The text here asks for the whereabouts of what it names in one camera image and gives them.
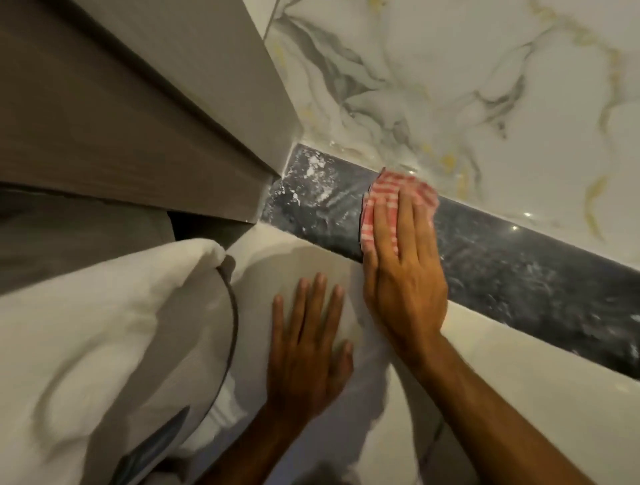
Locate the person's left thumb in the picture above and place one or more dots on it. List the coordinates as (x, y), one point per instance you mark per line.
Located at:
(345, 362)

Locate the grey-brown wooden furniture panel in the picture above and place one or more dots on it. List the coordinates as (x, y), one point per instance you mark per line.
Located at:
(125, 115)

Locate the person's right thumb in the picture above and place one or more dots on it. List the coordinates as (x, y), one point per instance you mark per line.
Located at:
(370, 277)

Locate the red white checked cloth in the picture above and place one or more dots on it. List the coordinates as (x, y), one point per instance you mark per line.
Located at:
(372, 200)

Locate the white bedding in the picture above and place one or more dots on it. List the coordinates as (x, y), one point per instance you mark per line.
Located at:
(100, 339)

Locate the person's right middle finger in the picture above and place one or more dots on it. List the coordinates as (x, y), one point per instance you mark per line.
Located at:
(407, 222)

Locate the person's left forearm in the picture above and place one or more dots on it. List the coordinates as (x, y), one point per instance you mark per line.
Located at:
(245, 449)

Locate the black marble skirting strip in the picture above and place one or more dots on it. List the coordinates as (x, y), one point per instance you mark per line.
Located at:
(500, 270)

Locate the person's right forearm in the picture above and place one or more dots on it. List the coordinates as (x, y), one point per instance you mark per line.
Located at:
(495, 414)

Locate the person's left middle finger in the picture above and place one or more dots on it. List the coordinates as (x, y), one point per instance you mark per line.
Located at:
(319, 307)

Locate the person's left little finger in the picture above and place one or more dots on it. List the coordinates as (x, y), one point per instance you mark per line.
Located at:
(278, 320)

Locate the person's left hand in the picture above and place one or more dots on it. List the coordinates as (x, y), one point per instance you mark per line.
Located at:
(300, 364)

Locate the person's right hand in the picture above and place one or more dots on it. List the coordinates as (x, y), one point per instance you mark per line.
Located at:
(407, 295)

